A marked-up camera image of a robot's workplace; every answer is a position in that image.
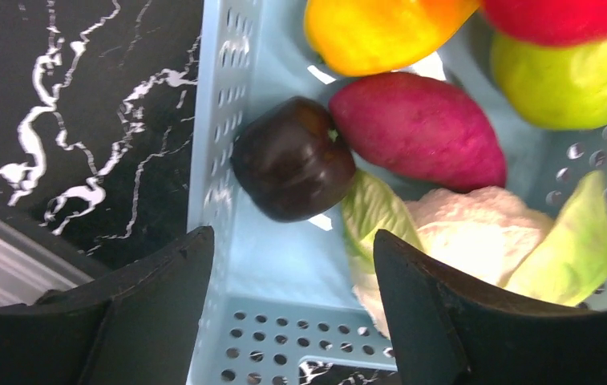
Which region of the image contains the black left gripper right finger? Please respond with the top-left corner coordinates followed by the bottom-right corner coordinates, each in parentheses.
top-left (374, 229), bottom-right (607, 385)

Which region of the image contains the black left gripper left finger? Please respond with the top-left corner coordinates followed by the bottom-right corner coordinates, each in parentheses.
top-left (0, 226), bottom-right (215, 384)

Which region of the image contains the light blue plastic basket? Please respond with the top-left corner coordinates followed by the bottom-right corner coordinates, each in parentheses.
top-left (188, 1), bottom-right (607, 384)

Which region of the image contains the dark toy plum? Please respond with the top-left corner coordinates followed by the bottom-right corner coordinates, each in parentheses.
top-left (230, 96), bottom-right (357, 222)

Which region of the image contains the green toy pear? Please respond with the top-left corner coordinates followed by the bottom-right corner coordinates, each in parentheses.
top-left (490, 32), bottom-right (607, 130)

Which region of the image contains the red toy apple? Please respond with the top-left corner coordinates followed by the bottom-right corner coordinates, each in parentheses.
top-left (481, 0), bottom-right (607, 47)

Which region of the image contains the green white toy cabbage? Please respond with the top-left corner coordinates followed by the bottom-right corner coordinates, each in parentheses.
top-left (341, 171), bottom-right (607, 336)

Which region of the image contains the reddish toy sweet potato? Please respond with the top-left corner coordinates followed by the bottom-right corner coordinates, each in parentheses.
top-left (329, 71), bottom-right (508, 192)

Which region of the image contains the orange yellow toy mango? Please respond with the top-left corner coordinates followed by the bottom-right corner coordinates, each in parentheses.
top-left (303, 0), bottom-right (480, 77)

